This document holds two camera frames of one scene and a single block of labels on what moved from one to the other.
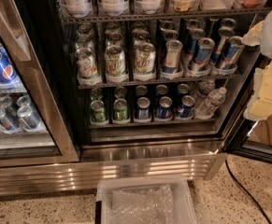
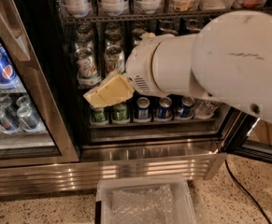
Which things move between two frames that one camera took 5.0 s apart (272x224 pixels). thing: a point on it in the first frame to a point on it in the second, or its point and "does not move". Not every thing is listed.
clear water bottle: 208,106 does not move
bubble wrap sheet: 152,205 does not move
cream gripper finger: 269,91 to 109,91
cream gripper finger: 253,36 to 149,35
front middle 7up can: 114,60 does not move
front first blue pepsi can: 143,105 does not move
